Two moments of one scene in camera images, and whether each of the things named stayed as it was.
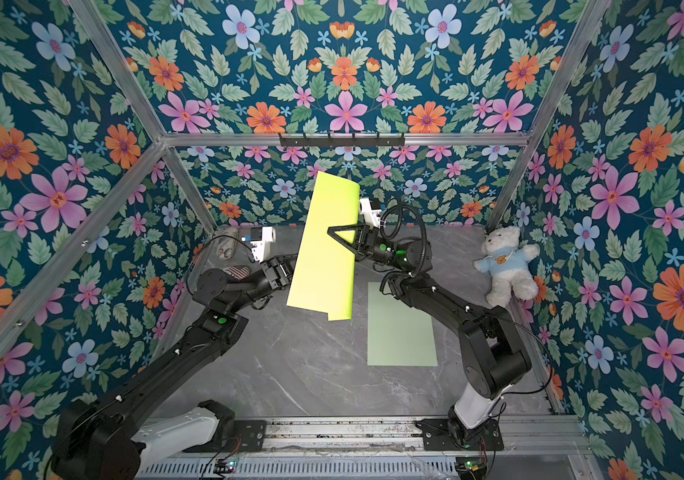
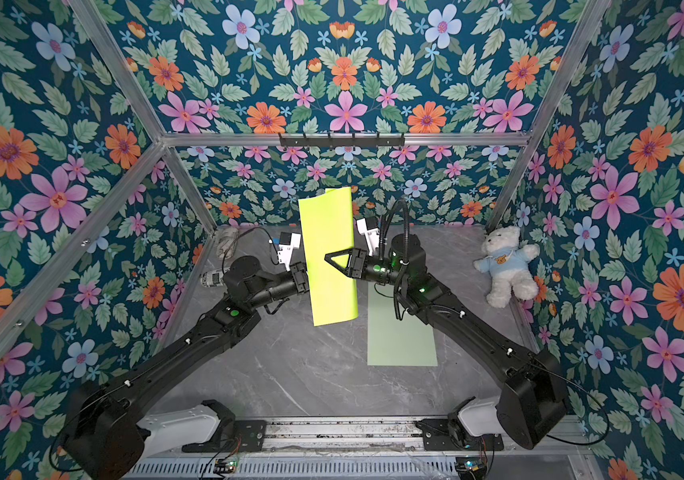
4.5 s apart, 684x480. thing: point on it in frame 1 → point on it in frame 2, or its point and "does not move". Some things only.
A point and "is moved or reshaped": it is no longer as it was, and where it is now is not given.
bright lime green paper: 323,278 is moved or reshaped
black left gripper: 276,274 → 299,283
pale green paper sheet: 398,334 does not move
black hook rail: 342,141 does not move
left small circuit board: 225,466 does not move
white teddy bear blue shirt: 507,262 does not move
